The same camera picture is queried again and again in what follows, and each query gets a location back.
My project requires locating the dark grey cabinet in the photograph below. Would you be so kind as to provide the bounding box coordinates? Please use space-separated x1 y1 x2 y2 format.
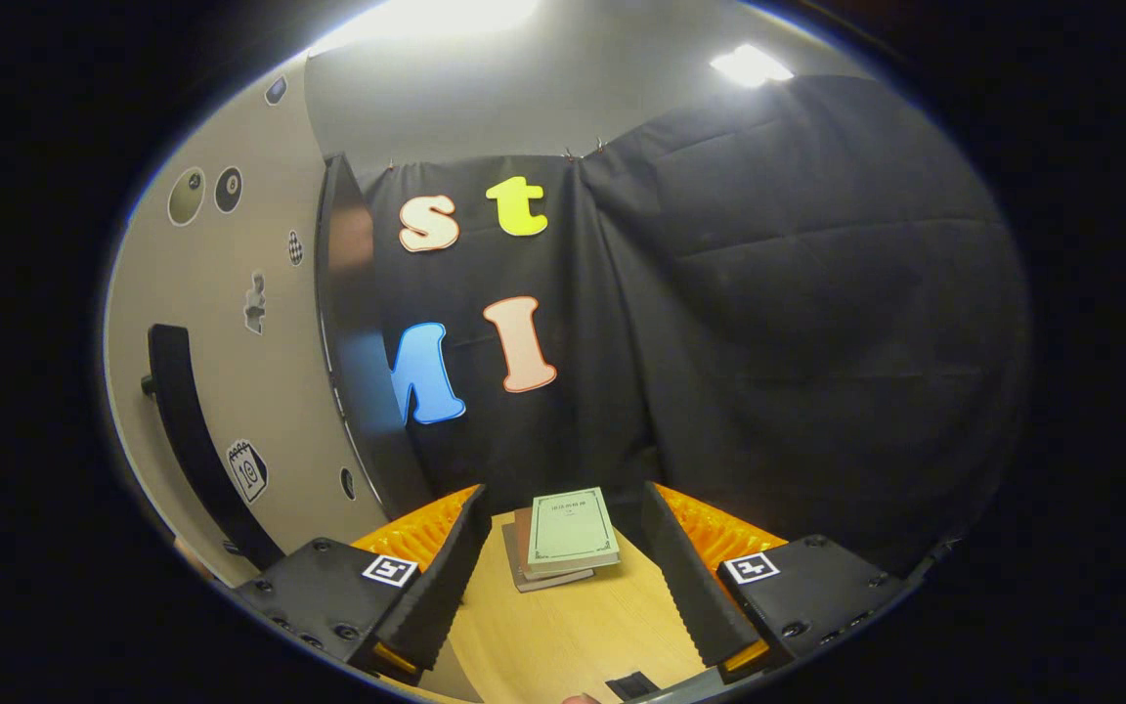
317 154 435 519

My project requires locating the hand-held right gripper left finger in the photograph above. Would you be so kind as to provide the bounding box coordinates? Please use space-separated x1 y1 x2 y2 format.
231 484 492 683

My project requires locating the brown book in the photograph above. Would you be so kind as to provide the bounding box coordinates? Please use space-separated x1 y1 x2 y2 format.
514 506 566 583

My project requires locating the small ceiling light panel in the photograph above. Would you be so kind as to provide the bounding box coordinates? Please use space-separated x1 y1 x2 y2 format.
710 44 795 87

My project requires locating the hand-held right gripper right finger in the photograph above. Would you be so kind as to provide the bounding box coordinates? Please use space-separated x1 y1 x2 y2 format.
641 481 912 685

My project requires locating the beige cabinet door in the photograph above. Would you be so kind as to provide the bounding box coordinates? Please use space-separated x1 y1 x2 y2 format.
104 54 393 588

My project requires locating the green book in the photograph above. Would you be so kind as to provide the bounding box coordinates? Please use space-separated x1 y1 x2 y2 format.
527 487 621 574

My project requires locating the black backdrop cloth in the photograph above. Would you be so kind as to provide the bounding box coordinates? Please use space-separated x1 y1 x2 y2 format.
353 73 1031 578

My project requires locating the large ceiling light panel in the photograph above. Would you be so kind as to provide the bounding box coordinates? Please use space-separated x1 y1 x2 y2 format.
309 0 540 55

